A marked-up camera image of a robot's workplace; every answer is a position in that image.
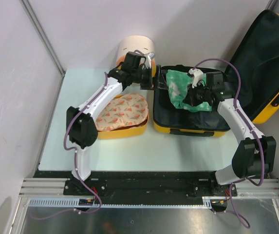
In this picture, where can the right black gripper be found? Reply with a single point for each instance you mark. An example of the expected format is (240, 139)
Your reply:
(190, 98)

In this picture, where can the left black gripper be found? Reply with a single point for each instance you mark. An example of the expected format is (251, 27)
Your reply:
(160, 83)

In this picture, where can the green white patterned towel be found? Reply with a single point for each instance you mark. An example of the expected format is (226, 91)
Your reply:
(178, 83)

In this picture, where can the tulip print mesh pouch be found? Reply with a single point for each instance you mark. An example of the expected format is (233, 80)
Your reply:
(125, 111)

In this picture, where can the pastel round drawer box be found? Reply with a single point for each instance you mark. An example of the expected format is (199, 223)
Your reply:
(141, 44)

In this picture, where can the brown cloth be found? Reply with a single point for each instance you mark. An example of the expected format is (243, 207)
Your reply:
(134, 126)

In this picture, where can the yellow plastic basket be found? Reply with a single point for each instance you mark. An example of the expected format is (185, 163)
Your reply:
(122, 133)

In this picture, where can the yellow Pikachu suitcase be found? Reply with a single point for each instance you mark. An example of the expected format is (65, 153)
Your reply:
(253, 72)

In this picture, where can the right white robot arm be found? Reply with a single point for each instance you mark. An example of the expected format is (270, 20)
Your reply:
(255, 154)

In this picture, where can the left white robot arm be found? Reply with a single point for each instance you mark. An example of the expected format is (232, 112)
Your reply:
(81, 132)

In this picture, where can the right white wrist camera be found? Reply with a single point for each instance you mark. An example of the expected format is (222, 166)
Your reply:
(197, 76)

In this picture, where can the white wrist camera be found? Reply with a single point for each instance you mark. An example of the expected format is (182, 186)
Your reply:
(149, 62)
(197, 76)

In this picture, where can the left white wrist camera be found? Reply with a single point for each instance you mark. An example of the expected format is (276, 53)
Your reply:
(149, 62)

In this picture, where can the white slotted cable duct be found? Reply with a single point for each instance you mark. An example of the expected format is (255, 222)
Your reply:
(200, 203)

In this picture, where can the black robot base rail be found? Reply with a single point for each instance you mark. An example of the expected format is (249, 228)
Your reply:
(150, 187)

